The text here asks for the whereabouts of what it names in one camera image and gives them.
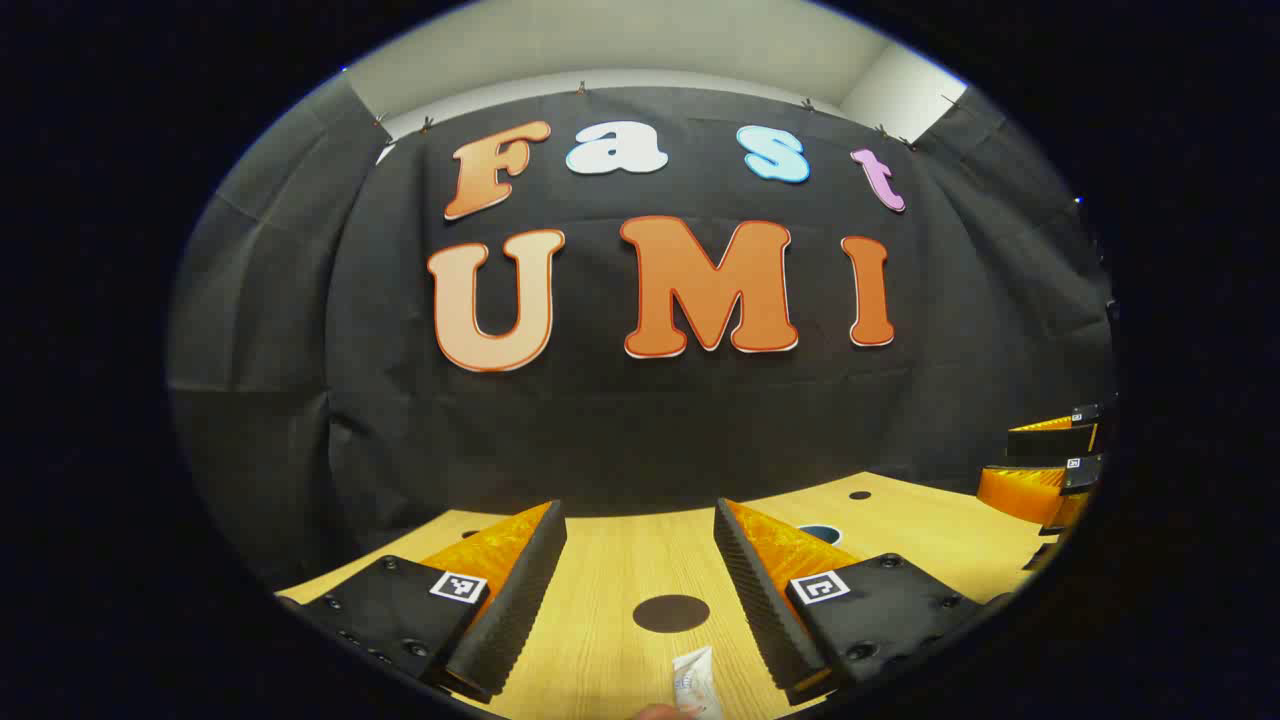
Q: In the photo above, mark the wooden desktop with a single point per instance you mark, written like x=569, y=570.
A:
x=620, y=560

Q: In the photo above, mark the white toothpaste tube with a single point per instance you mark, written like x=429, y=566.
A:
x=695, y=685

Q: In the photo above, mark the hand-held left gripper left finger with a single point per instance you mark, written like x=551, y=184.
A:
x=520, y=610

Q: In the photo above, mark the dark round coaster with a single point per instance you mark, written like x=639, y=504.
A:
x=670, y=613

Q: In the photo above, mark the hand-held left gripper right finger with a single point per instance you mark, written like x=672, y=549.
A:
x=765, y=610

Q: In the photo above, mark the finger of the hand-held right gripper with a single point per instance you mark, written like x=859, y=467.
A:
x=1050, y=440
x=1030, y=490

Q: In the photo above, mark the black backdrop cloth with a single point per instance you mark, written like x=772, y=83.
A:
x=620, y=420

